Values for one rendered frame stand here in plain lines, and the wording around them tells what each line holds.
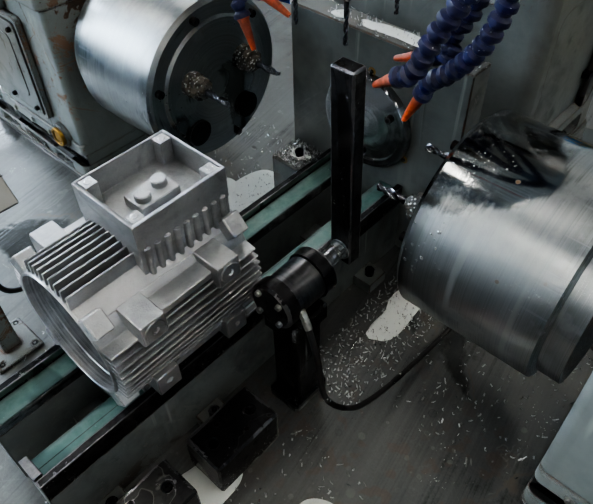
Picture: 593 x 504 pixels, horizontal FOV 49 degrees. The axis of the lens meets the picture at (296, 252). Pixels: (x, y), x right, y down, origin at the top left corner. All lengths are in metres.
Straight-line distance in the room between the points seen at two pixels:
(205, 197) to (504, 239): 0.30
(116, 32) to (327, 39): 0.29
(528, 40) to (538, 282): 0.38
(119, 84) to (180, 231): 0.37
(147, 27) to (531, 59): 0.51
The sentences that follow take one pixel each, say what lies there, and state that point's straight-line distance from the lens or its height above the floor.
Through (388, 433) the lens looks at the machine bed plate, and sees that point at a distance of 0.87.
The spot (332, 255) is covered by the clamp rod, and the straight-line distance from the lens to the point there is 0.74.
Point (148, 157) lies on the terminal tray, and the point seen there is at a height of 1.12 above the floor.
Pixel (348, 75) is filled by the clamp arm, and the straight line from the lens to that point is 0.61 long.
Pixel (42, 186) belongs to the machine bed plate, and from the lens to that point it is 1.27.
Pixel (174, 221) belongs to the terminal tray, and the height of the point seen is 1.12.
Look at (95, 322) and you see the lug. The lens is 0.63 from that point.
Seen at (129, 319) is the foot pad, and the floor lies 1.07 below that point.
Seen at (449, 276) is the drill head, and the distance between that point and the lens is 0.67.
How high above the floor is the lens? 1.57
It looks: 47 degrees down
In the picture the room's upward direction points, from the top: 2 degrees counter-clockwise
